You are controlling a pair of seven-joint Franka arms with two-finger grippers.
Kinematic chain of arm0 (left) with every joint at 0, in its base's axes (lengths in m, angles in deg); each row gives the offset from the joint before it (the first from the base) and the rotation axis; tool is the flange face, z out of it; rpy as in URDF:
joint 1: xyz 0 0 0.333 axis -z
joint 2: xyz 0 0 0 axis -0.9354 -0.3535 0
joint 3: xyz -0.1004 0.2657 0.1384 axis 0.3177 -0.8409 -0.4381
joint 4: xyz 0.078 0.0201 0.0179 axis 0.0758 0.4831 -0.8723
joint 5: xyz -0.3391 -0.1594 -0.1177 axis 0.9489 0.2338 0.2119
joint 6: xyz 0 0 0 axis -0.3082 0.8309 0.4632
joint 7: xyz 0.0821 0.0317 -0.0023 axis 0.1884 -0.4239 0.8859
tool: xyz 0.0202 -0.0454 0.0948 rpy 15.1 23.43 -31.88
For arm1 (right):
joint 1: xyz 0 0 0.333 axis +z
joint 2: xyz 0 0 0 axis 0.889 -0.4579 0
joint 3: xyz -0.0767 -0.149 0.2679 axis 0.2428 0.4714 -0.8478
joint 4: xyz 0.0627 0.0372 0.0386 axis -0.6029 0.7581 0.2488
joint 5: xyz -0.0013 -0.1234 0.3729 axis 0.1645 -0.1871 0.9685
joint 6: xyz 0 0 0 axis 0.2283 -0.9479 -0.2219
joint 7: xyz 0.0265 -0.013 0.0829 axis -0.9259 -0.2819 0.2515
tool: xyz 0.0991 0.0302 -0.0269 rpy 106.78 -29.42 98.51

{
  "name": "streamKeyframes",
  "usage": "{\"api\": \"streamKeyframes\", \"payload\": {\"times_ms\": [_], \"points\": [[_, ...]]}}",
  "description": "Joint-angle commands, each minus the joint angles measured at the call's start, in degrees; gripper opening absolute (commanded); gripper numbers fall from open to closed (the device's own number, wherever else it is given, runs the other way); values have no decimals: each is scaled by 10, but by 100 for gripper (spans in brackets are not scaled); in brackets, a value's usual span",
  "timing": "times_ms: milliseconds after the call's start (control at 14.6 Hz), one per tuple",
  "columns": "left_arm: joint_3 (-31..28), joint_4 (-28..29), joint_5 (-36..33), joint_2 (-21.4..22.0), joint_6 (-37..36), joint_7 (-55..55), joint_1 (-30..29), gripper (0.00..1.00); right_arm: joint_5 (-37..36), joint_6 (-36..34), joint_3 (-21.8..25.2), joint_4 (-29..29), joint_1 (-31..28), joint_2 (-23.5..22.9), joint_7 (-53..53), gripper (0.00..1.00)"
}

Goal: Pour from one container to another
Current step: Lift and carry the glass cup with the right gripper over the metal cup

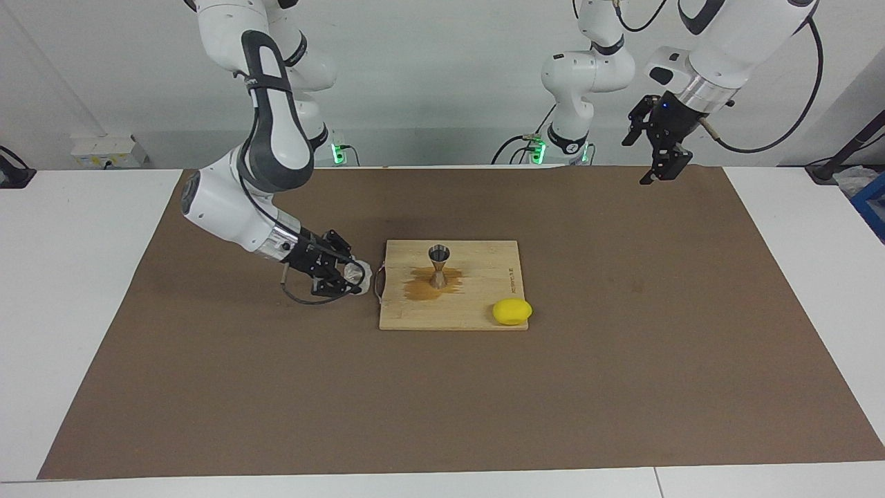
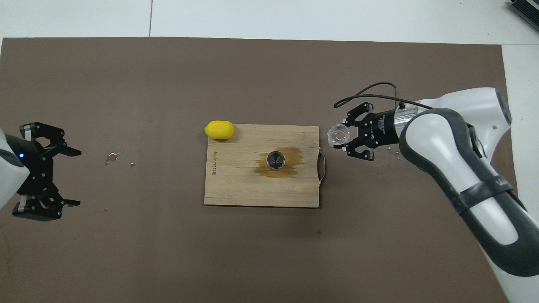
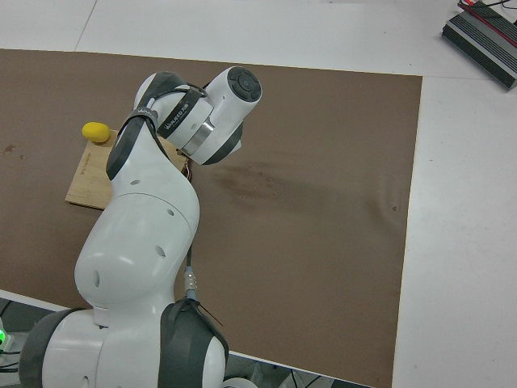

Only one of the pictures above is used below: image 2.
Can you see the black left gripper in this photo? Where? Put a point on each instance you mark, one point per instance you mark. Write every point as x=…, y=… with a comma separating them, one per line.
x=38, y=168

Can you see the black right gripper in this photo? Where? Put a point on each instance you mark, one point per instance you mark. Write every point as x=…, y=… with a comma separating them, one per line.
x=384, y=128

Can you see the steel double jigger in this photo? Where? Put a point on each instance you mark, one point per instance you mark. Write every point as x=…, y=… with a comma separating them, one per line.
x=276, y=160

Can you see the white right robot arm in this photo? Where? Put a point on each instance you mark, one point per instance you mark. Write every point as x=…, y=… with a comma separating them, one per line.
x=454, y=147

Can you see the brown table mat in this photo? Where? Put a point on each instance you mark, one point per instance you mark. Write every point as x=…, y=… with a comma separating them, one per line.
x=126, y=235

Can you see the wooden cutting board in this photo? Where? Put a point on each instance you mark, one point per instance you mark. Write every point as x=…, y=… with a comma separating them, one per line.
x=240, y=185

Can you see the yellow lemon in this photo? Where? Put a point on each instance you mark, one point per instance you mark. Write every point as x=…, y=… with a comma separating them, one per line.
x=219, y=129

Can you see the grey ribbed metal device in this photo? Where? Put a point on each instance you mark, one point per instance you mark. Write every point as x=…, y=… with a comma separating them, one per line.
x=526, y=10

